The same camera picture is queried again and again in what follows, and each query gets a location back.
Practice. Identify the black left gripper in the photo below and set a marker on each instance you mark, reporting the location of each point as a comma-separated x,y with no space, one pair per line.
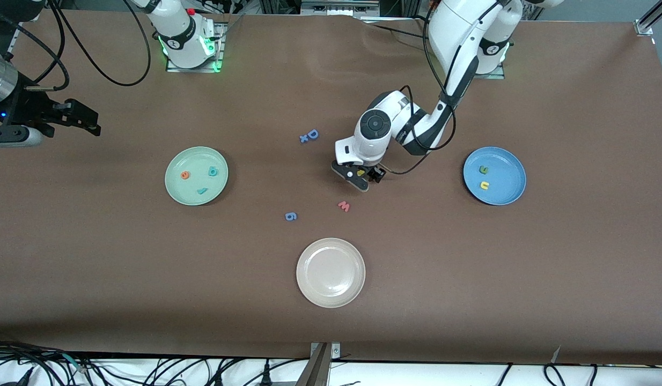
375,172

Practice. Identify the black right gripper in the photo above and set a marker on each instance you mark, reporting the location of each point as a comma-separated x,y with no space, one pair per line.
35,109

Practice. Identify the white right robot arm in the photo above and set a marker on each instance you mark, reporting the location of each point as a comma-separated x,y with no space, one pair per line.
181,32

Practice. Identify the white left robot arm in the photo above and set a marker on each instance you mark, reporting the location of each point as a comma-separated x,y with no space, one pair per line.
374,126

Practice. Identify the pink foam letter w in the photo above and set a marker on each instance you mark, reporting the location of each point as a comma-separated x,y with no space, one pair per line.
344,206

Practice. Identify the blue foam letter D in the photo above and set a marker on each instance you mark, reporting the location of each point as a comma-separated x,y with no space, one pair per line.
313,134

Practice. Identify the beige round plate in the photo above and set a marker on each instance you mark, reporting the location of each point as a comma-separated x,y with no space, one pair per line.
331,273

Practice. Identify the light green round plate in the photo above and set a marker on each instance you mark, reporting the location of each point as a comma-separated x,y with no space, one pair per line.
194,161

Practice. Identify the brown table cover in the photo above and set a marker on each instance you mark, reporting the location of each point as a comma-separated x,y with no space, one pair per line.
95,268

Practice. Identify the blue round plate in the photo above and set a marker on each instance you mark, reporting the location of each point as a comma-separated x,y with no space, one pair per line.
505,171

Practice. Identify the grey metal rack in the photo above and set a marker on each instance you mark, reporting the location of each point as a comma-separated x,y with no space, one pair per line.
336,6

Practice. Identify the white paper scrap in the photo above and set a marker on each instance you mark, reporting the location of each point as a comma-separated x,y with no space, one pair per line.
556,354

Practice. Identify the aluminium frame rail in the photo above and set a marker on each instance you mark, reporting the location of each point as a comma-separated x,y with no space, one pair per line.
10,45

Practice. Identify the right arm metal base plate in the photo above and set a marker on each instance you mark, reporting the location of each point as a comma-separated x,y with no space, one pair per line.
197,70

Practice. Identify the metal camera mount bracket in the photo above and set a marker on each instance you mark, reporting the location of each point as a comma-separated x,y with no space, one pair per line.
317,370

